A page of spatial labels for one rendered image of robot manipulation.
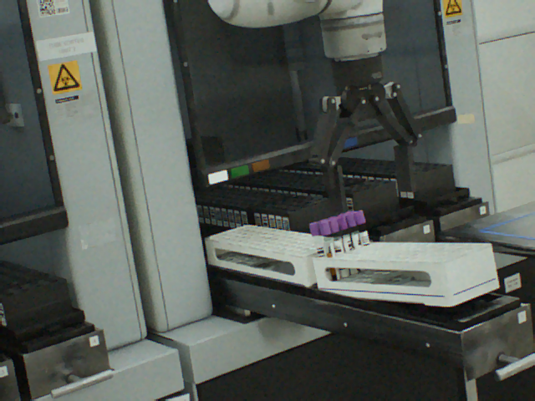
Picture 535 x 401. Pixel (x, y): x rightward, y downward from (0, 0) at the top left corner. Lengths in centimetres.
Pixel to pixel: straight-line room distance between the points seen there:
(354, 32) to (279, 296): 47
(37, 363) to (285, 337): 46
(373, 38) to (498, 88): 243
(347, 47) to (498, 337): 45
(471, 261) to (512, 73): 254
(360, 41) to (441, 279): 35
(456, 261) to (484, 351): 13
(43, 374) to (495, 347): 67
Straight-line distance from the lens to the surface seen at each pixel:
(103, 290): 188
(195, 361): 188
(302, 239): 190
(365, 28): 161
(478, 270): 158
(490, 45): 400
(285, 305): 182
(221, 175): 194
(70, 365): 177
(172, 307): 194
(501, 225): 201
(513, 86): 409
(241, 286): 192
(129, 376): 182
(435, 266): 154
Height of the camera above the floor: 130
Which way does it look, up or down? 11 degrees down
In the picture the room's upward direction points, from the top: 9 degrees counter-clockwise
